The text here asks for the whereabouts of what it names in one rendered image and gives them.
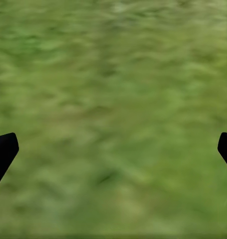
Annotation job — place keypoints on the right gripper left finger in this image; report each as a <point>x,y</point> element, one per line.
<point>8,150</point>

